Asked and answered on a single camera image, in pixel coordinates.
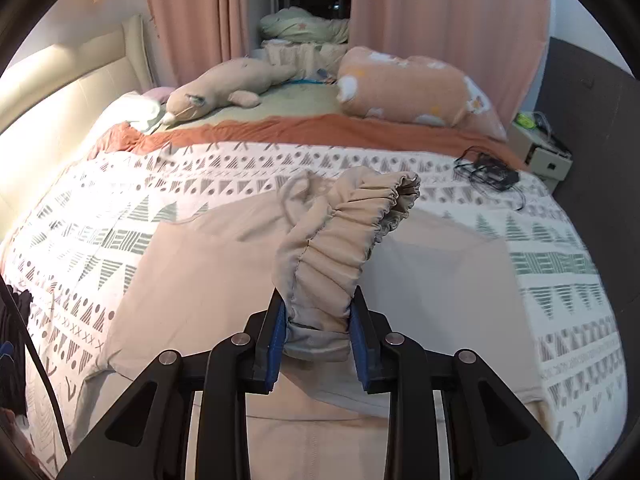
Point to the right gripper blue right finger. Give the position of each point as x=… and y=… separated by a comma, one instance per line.
x=448, y=405

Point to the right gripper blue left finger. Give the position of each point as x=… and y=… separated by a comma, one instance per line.
x=145, y=434

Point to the beige jacket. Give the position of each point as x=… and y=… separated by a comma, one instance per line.
x=318, y=242

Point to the black folded garment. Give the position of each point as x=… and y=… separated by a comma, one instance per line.
x=13, y=352

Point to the patterned white bed blanket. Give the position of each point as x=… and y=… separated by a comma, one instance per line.
x=77, y=250

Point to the white bedside nightstand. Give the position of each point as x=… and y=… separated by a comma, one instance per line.
x=530, y=136

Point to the light green pillow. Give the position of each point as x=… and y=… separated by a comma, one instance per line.
x=142, y=112

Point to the orange plush pillow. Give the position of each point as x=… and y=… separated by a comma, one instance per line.
x=415, y=90

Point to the cream padded headboard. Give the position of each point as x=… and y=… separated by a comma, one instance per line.
x=51, y=99

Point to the beige plush animal toy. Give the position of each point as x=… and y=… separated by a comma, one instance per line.
x=238, y=82

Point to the right pink curtain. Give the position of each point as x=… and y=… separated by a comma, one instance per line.
x=498, y=43

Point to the pink curtain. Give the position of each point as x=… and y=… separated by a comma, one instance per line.
x=195, y=35
x=498, y=43

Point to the green bedding pile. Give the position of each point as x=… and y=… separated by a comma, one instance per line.
x=294, y=37

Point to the left pink curtain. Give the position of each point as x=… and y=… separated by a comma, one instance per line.
x=195, y=35

